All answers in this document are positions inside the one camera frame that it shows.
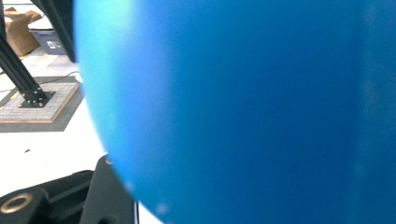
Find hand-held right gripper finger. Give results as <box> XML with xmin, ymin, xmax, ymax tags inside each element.
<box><xmin>78</xmin><ymin>153</ymin><xmax>138</xmax><ymax>224</ymax></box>

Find blue bottle with white cap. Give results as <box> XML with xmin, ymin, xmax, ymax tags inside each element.
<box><xmin>73</xmin><ymin>0</ymin><xmax>396</xmax><ymax>224</ymax></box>

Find dark grey floor mat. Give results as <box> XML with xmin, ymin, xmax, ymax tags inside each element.
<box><xmin>0</xmin><ymin>75</ymin><xmax>86</xmax><ymax>134</ymax></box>

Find wooden platform board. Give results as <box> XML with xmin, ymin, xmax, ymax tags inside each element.
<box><xmin>0</xmin><ymin>81</ymin><xmax>81</xmax><ymax>125</ymax></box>

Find grey storage bin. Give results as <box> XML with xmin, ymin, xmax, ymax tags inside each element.
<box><xmin>29</xmin><ymin>28</ymin><xmax>68</xmax><ymax>57</ymax></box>

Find crumpled brown cardboard box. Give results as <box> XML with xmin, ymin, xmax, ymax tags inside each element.
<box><xmin>4</xmin><ymin>6</ymin><xmax>44</xmax><ymax>58</ymax></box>

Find thin grey floor cable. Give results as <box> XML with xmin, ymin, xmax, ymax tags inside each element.
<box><xmin>37</xmin><ymin>70</ymin><xmax>83</xmax><ymax>86</ymax></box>

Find black braced post with base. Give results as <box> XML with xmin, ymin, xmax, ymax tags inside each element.
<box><xmin>0</xmin><ymin>0</ymin><xmax>58</xmax><ymax>109</ymax></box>

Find blurred black post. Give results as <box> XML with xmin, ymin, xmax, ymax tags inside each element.
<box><xmin>30</xmin><ymin>0</ymin><xmax>78</xmax><ymax>63</ymax></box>

